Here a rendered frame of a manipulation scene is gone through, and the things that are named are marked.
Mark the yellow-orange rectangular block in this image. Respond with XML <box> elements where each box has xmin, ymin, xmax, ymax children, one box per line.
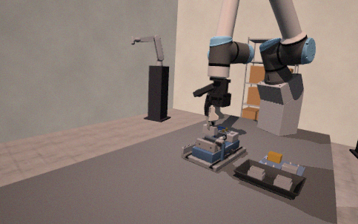
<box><xmin>267</xmin><ymin>151</ymin><xmax>282</xmax><ymax>163</ymax></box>

